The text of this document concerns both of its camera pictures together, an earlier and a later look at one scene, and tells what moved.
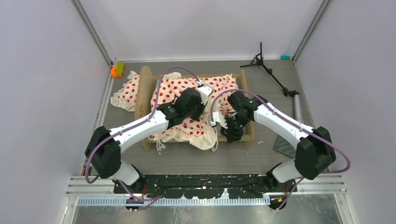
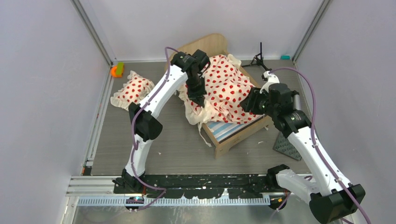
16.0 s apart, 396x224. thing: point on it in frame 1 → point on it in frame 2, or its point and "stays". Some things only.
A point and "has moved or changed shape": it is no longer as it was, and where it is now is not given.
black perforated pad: (282, 146) stays
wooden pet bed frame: (144, 92) → (216, 45)
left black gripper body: (195, 112) → (196, 88)
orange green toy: (117, 71) stays
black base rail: (202, 185) stays
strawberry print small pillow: (126, 97) stays
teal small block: (285, 57) stays
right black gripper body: (234, 126) → (258, 103)
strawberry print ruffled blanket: (166, 87) has moved or changed shape
